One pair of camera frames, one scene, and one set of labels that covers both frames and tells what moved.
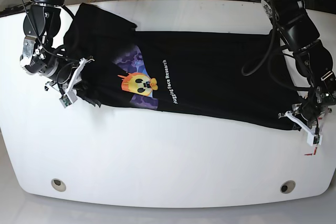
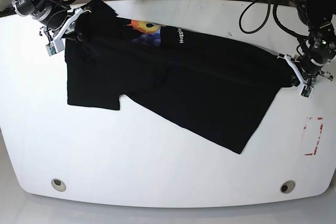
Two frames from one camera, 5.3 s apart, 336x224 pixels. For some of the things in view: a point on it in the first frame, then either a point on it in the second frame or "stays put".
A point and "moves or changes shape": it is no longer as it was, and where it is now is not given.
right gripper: [322, 96] to [322, 48]
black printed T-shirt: [232, 77] moves or changes shape
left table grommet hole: [58, 184] stays put
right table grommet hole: [287, 187] stays put
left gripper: [51, 62] to [52, 15]
